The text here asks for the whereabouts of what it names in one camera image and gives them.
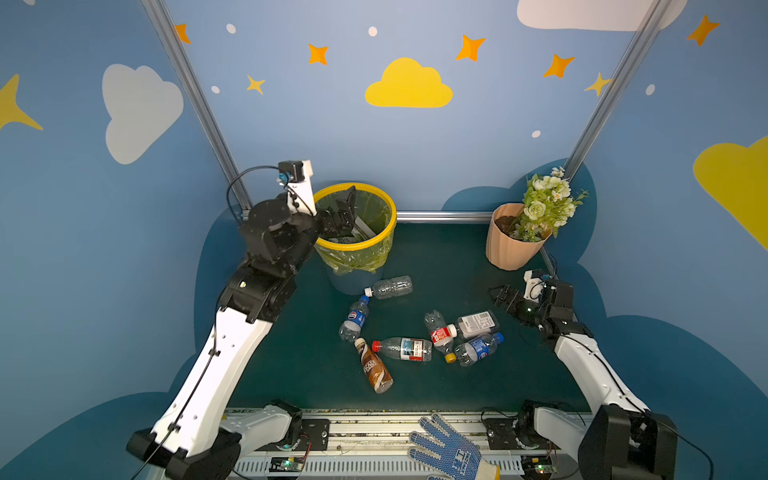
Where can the right aluminium frame post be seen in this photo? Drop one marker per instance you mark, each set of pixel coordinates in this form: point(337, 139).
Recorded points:
point(632, 58)

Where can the blue dotted work glove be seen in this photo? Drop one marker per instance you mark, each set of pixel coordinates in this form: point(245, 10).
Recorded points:
point(443, 449)

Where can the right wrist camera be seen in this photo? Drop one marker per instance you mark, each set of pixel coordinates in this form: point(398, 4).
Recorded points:
point(535, 284)

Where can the aluminium back frame rail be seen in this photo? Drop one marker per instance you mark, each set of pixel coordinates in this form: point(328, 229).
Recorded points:
point(443, 217)

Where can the clear crushed white cap bottle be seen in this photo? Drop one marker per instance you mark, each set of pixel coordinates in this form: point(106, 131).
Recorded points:
point(390, 288)

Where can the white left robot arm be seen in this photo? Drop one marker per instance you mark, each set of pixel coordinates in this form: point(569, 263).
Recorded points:
point(192, 440)

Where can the blue cap pepsi bottle right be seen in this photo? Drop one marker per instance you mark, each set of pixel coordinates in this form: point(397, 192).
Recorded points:
point(478, 348)

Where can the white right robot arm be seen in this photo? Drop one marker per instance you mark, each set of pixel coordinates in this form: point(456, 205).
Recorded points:
point(624, 439)

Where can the pink ribbed flower pot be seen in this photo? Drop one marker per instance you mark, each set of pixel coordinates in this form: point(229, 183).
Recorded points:
point(505, 252)

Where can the aluminium frame post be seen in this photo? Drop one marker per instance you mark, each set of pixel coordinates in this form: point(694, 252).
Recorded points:
point(632, 58)
point(238, 200)

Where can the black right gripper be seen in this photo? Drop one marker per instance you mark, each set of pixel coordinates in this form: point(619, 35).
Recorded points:
point(520, 302)

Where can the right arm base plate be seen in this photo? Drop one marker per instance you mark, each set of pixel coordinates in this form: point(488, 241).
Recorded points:
point(506, 431)

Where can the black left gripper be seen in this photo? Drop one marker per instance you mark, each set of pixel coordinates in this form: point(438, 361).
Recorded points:
point(330, 221)

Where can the red cap water bottle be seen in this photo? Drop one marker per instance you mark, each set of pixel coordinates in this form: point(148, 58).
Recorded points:
point(404, 348)

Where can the brown coffee drink bottle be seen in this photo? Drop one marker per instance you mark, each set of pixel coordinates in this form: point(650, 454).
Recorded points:
point(374, 368)

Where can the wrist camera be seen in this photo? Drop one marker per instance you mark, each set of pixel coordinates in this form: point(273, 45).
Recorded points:
point(295, 178)
point(535, 284)

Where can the white green artificial flowers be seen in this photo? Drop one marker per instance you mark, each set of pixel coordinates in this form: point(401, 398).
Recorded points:
point(548, 205)

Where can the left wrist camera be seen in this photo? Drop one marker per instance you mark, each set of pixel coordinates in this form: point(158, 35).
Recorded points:
point(295, 178)

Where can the left aluminium frame post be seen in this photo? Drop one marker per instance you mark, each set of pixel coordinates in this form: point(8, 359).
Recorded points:
point(238, 200)

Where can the white label square bottle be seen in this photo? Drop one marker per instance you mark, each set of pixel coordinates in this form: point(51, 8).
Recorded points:
point(474, 325)

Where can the yellow rim waste bin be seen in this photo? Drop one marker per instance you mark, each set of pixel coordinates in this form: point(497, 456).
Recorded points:
point(354, 263)

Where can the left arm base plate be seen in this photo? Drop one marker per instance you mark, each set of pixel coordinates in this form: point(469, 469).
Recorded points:
point(315, 431)

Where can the yellow cap red label bottle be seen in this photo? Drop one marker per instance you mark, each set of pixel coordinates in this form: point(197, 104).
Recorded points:
point(442, 335)

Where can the blue label pepsi bottle left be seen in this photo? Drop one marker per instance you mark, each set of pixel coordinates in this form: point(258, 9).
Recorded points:
point(352, 326)

